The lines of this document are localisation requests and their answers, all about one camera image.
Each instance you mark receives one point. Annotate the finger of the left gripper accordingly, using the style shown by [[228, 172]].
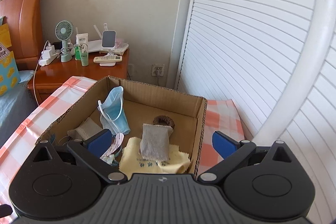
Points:
[[5, 210]]

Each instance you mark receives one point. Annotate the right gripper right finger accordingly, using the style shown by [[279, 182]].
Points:
[[235, 154]]

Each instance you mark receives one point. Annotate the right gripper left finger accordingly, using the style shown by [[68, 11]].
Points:
[[88, 152]]

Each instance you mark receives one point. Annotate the grey fabric pouch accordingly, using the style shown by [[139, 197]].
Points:
[[155, 143], [85, 130]]

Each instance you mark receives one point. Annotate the blue face mask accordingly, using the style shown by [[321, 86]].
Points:
[[112, 115]]

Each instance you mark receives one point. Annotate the yellow cleaning cloth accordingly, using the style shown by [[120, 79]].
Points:
[[132, 162]]

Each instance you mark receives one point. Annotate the brown hair scrunchie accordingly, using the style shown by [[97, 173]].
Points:
[[164, 120]]

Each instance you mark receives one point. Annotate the pink checkered tablecloth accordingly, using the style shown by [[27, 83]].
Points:
[[220, 115]]

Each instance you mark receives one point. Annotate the cardboard box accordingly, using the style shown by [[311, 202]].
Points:
[[142, 103]]

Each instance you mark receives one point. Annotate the wooden nightstand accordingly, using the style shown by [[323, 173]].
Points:
[[49, 78]]

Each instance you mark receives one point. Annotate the blue grey bedding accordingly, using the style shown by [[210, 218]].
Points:
[[16, 106]]

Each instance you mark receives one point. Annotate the white remote control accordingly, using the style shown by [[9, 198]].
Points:
[[107, 59]]

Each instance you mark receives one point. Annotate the green tube bottle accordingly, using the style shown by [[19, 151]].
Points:
[[84, 54]]

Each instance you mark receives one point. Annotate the green lighter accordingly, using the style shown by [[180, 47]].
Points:
[[77, 52]]

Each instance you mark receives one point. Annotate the white power strip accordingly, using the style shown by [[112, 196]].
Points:
[[49, 54]]

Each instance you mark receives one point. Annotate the yellow blue printed bag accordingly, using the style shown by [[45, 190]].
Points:
[[9, 74]]

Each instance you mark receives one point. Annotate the white labelled box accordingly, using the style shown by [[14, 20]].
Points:
[[82, 41]]

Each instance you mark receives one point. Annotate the phone on white stand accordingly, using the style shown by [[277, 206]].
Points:
[[108, 40]]

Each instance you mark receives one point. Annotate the green handheld fan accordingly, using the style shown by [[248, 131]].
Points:
[[63, 32]]

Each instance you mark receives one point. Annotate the white louvered closet door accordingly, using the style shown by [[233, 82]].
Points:
[[275, 59]]

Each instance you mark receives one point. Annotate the wooden headboard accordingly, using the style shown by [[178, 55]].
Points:
[[25, 28]]

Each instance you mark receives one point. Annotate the wall power outlet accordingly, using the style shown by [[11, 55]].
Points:
[[158, 70]]

